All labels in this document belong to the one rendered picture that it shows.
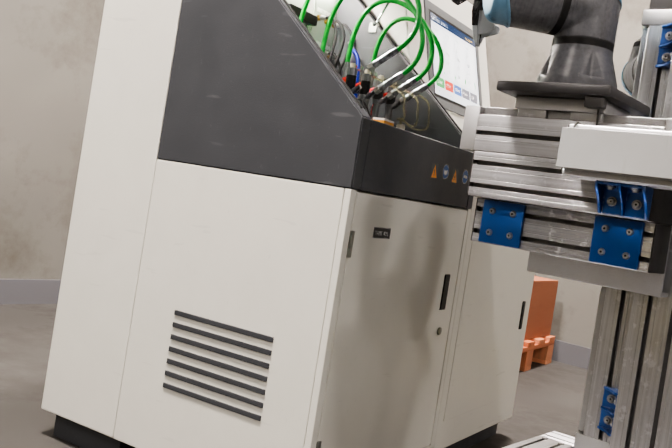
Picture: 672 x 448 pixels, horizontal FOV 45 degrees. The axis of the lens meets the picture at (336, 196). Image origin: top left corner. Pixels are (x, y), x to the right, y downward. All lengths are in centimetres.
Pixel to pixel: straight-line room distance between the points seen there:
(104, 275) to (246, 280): 46
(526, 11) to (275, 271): 79
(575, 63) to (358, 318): 75
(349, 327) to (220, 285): 33
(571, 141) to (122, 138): 122
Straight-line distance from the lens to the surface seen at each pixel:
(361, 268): 187
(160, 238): 209
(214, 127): 201
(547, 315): 480
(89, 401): 229
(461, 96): 290
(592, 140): 142
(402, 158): 196
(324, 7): 261
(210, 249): 199
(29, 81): 417
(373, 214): 187
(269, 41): 196
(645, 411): 172
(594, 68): 161
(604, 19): 164
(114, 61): 228
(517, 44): 536
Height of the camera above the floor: 78
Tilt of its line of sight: level
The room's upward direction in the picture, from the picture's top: 9 degrees clockwise
